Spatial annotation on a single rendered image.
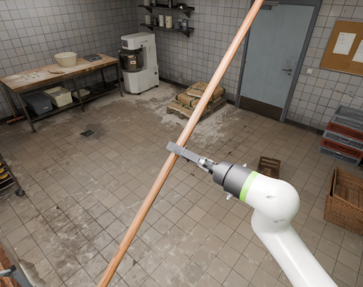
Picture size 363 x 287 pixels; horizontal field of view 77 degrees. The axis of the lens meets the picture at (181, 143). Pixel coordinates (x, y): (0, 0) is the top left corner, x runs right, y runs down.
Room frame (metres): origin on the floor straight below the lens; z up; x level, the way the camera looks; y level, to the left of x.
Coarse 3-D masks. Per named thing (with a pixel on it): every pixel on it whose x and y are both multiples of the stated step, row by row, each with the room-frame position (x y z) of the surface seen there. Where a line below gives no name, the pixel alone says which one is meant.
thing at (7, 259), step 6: (0, 240) 1.16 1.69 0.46; (0, 246) 1.03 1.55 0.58; (0, 252) 0.98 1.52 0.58; (6, 252) 1.03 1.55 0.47; (0, 258) 0.93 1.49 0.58; (6, 258) 0.93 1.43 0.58; (12, 258) 1.06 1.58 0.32; (6, 264) 0.88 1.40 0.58; (12, 264) 0.88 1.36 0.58; (18, 264) 1.07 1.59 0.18; (24, 276) 0.95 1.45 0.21; (12, 282) 0.75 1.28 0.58
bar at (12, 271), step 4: (12, 268) 0.68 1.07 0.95; (16, 268) 0.69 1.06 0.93; (0, 272) 0.64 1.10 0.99; (4, 272) 0.64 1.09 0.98; (8, 272) 0.65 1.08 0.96; (12, 272) 0.66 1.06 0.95; (16, 272) 0.67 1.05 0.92; (20, 272) 0.70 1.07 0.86; (0, 276) 0.62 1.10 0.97; (4, 276) 0.64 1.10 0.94; (8, 276) 0.65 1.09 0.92; (12, 276) 0.65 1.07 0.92; (16, 276) 0.66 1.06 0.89; (20, 276) 0.67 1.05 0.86; (16, 280) 0.65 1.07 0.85; (20, 280) 0.66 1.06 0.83; (24, 280) 0.67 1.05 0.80; (20, 284) 0.65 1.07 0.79; (24, 284) 0.66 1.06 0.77; (28, 284) 0.67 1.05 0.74
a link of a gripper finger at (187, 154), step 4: (184, 148) 0.57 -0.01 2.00; (184, 152) 0.55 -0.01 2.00; (188, 152) 0.55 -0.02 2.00; (192, 152) 0.54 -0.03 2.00; (184, 156) 0.54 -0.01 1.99; (188, 156) 0.54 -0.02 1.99; (192, 156) 0.53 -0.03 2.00; (196, 156) 0.53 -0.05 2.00; (200, 156) 0.52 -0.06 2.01; (192, 160) 0.52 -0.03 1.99; (196, 160) 0.51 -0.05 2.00; (204, 160) 0.50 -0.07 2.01; (200, 164) 0.49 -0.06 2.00
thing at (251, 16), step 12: (264, 0) 0.97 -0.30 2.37; (252, 12) 0.93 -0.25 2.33; (240, 36) 0.87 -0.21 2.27; (228, 60) 0.81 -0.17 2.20; (216, 72) 0.79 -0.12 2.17; (216, 84) 0.76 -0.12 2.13; (204, 96) 0.73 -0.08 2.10; (204, 108) 0.71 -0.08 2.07; (192, 120) 0.67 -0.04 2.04; (180, 144) 0.62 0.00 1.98; (168, 168) 0.56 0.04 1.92; (156, 180) 0.54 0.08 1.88; (156, 192) 0.51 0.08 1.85; (144, 204) 0.49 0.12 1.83; (144, 216) 0.46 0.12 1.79; (132, 228) 0.43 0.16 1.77; (132, 240) 0.41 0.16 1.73; (120, 252) 0.38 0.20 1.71; (108, 276) 0.33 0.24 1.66
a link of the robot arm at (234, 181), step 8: (232, 168) 0.47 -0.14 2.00; (240, 168) 0.47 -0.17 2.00; (248, 168) 0.48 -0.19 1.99; (232, 176) 0.45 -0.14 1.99; (240, 176) 0.45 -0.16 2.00; (248, 176) 0.44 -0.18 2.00; (224, 184) 0.45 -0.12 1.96; (232, 184) 0.43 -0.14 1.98; (240, 184) 0.43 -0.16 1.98; (232, 192) 0.43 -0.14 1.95; (240, 192) 0.41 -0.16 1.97
